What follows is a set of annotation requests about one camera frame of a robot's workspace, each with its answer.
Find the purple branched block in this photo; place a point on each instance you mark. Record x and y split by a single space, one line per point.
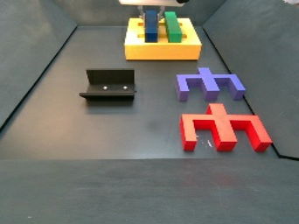
210 83

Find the green block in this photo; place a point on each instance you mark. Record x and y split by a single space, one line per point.
172 27

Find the red branched block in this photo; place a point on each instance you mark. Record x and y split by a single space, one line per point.
223 124

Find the black angle bracket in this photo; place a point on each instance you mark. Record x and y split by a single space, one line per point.
109 84

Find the long blue block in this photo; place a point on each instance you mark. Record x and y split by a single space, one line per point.
151 26

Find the yellow board with slots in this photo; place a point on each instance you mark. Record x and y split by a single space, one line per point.
137 50

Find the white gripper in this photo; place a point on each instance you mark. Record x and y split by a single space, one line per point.
161 3

